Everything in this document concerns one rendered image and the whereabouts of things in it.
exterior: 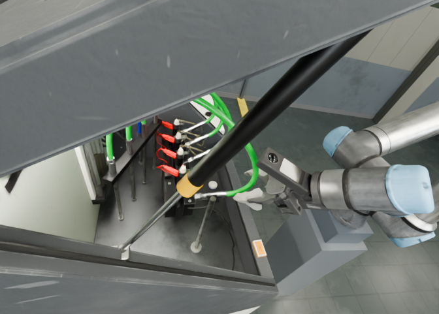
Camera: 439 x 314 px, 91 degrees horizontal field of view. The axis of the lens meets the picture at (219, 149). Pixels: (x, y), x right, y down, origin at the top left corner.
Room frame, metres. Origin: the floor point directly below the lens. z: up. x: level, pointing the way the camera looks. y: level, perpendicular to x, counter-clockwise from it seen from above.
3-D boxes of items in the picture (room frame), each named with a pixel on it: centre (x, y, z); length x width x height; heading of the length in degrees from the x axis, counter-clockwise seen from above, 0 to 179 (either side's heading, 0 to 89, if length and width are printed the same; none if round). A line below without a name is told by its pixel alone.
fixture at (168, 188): (0.55, 0.14, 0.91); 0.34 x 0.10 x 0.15; 24
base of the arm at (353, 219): (0.64, -0.62, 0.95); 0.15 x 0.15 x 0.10
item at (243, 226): (0.54, -0.13, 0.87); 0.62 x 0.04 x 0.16; 24
